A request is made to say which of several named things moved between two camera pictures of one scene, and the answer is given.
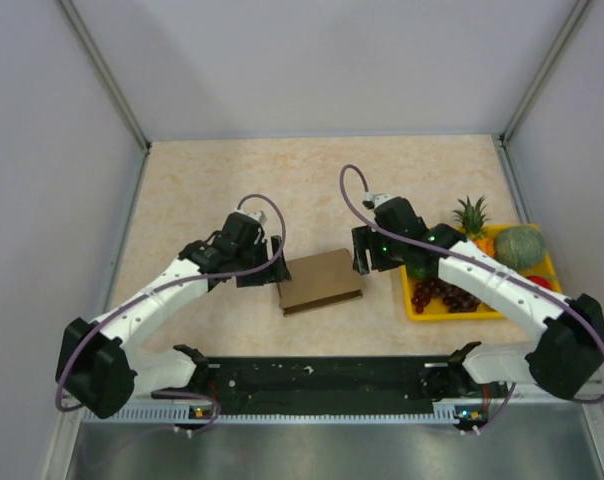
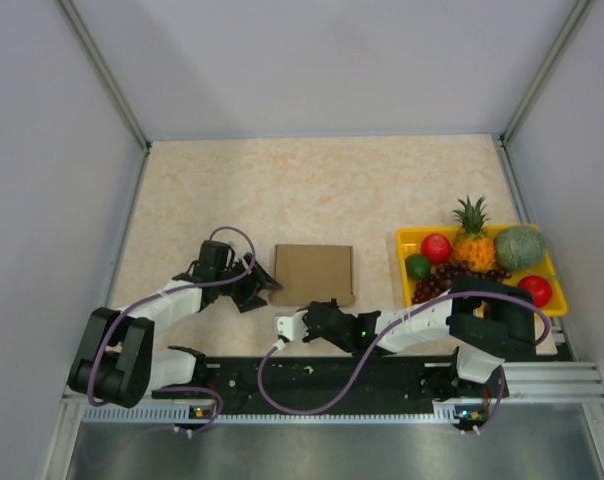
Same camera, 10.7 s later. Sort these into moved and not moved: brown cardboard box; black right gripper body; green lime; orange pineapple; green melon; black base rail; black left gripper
Moved: black right gripper body; black left gripper; brown cardboard box
Not moved: green lime; orange pineapple; green melon; black base rail
